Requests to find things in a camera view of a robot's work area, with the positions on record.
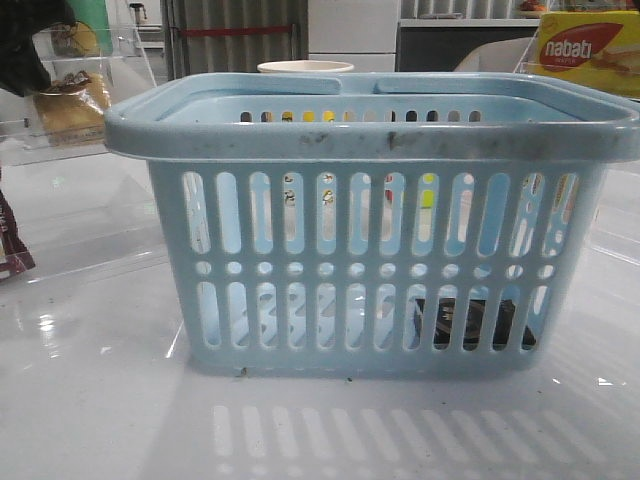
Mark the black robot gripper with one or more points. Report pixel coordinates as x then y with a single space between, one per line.
22 72

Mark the packaged bread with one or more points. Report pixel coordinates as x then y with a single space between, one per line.
72 109

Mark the black tissue pack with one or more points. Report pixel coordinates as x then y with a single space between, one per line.
473 325

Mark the light blue plastic basket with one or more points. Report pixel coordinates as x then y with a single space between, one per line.
303 214

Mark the clear acrylic shelf left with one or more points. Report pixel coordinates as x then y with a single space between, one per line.
126 72

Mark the green cartoon snack package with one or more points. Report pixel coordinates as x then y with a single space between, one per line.
88 36

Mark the maroon snack bag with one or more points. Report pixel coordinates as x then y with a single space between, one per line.
15 256

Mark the cream paper cup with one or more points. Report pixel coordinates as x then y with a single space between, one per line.
304 67

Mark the white drawer cabinet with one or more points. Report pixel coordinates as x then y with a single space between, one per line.
362 33

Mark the clear acrylic stand right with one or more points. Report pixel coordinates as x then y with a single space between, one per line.
527 53

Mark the yellow nabati wafer box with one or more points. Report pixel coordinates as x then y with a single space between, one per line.
599 50

